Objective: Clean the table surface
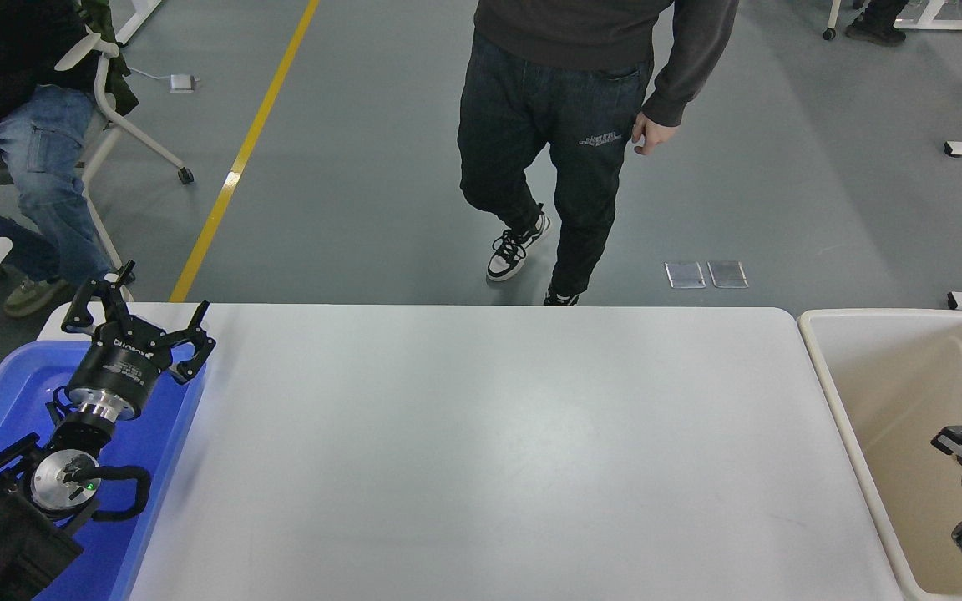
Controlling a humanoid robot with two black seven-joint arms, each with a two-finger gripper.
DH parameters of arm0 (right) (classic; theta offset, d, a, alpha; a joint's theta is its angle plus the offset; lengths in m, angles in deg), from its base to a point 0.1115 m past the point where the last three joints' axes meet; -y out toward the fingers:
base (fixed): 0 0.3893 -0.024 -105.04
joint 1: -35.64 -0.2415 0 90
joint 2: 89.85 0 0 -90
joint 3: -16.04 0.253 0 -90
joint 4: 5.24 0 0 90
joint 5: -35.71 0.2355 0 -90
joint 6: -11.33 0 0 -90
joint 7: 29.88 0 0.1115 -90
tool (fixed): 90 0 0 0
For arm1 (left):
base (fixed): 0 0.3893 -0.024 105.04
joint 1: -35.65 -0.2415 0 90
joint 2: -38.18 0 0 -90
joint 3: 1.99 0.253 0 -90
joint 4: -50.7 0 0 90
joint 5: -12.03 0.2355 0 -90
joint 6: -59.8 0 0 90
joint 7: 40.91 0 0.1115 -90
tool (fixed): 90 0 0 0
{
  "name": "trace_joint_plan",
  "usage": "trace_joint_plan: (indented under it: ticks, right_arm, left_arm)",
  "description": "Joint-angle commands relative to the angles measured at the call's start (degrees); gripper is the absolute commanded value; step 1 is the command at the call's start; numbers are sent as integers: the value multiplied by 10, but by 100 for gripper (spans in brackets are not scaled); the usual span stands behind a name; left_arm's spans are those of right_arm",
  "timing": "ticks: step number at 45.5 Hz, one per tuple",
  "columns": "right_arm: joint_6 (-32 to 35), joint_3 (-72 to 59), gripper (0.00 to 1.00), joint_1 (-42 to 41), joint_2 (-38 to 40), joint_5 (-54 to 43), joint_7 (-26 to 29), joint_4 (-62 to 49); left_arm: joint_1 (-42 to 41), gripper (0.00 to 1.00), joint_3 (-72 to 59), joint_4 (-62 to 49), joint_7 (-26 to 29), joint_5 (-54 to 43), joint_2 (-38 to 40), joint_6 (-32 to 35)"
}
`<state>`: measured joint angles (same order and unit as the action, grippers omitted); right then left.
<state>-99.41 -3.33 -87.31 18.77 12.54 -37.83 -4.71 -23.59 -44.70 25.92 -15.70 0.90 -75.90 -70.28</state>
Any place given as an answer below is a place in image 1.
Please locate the grey chair with white frame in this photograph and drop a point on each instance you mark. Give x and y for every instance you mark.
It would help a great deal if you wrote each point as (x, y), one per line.
(126, 125)

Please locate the person's hand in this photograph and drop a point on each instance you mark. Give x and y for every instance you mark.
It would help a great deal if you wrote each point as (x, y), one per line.
(655, 135)

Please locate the silver floor plate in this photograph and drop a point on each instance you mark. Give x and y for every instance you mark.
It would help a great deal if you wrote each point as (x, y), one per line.
(727, 274)
(685, 275)

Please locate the blue plastic tray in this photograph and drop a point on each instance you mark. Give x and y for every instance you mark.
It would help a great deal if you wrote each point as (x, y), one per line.
(13, 392)

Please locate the dark green jacket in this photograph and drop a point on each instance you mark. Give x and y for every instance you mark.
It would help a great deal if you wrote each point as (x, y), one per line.
(113, 83)

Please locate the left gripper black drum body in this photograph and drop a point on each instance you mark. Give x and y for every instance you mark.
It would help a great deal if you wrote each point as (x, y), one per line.
(122, 363)

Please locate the large pale plastic bin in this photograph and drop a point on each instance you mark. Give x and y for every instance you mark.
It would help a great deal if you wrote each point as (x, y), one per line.
(890, 376)

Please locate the yellow floor tape line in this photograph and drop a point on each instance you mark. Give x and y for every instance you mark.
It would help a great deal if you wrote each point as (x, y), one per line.
(230, 175)

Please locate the white power adapter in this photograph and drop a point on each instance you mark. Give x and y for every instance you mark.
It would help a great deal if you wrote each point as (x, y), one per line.
(182, 83)

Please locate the white desk frame with casters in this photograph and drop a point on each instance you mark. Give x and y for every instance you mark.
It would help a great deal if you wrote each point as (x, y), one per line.
(949, 23)

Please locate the white desk leg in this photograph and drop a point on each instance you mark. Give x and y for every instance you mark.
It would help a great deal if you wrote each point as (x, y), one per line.
(139, 18)

